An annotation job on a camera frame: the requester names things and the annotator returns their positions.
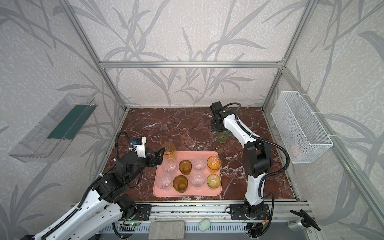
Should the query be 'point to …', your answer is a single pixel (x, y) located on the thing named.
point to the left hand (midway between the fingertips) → (160, 145)
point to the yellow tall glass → (170, 152)
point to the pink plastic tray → (190, 155)
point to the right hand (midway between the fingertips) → (217, 124)
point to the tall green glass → (223, 136)
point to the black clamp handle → (306, 221)
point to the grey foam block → (167, 230)
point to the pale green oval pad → (204, 225)
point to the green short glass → (213, 181)
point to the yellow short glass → (213, 163)
